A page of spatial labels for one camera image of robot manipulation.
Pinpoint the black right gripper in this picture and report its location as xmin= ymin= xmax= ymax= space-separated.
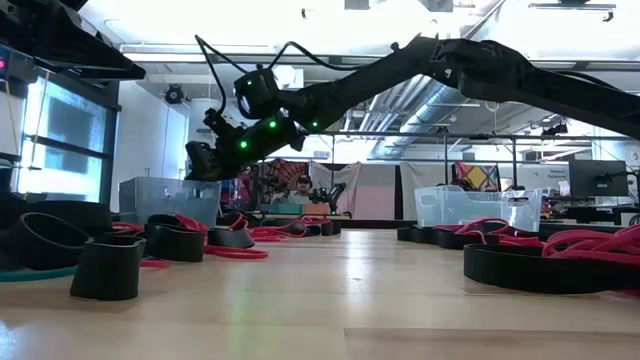
xmin=184 ymin=114 xmax=307 ymax=183

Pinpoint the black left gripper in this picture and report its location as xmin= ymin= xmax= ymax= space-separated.
xmin=0 ymin=0 xmax=148 ymax=82

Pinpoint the grey translucent plastic basket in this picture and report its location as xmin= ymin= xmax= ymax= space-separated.
xmin=118 ymin=176 xmax=223 ymax=227

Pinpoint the teal rubber band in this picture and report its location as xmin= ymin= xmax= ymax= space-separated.
xmin=0 ymin=266 xmax=80 ymax=284

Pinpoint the large black rubber band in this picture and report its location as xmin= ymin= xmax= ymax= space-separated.
xmin=462 ymin=243 xmax=640 ymax=296
xmin=432 ymin=228 xmax=502 ymax=251

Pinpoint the white round column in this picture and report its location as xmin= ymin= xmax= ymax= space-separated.
xmin=188 ymin=97 xmax=226 ymax=161

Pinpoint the large glass window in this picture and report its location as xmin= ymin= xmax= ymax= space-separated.
xmin=14 ymin=79 xmax=121 ymax=207

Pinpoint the round black ceiling fixture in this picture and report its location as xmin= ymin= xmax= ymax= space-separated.
xmin=163 ymin=83 xmax=186 ymax=106

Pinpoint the teal box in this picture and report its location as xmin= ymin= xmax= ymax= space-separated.
xmin=259 ymin=202 xmax=304 ymax=216

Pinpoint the person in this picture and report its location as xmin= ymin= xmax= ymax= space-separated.
xmin=272 ymin=174 xmax=321 ymax=206

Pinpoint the white ceiling unit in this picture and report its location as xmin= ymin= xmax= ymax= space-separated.
xmin=274 ymin=64 xmax=305 ymax=91

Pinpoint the white hanging cloth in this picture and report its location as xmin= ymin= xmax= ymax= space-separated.
xmin=308 ymin=161 xmax=362 ymax=201
xmin=398 ymin=161 xmax=455 ymax=221

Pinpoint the pale partition panel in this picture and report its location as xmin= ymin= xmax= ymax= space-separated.
xmin=352 ymin=163 xmax=397 ymax=222

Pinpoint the black pipe rack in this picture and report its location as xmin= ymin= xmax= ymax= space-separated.
xmin=299 ymin=127 xmax=640 ymax=194

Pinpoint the clear plastic basket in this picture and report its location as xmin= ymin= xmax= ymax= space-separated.
xmin=413 ymin=185 xmax=544 ymax=233

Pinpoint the geometric colourful tapestry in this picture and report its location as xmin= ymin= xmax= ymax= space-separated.
xmin=453 ymin=162 xmax=502 ymax=194

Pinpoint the black ceiling spotlight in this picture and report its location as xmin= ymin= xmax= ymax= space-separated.
xmin=541 ymin=121 xmax=570 ymax=137

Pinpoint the black computer monitor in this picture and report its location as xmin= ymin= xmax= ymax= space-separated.
xmin=568 ymin=159 xmax=630 ymax=198

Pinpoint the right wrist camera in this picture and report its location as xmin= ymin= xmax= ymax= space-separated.
xmin=202 ymin=107 xmax=239 ymax=144

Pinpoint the yellow cable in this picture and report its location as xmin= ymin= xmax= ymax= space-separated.
xmin=27 ymin=72 xmax=51 ymax=169

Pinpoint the mandala wall tapestry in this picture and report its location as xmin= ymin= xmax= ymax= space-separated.
xmin=249 ymin=158 xmax=310 ymax=204

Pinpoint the black right camera cable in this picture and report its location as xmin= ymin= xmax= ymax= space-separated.
xmin=193 ymin=33 xmax=406 ymax=119

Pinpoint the white wall sign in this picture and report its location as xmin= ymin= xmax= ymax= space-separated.
xmin=517 ymin=163 xmax=571 ymax=196

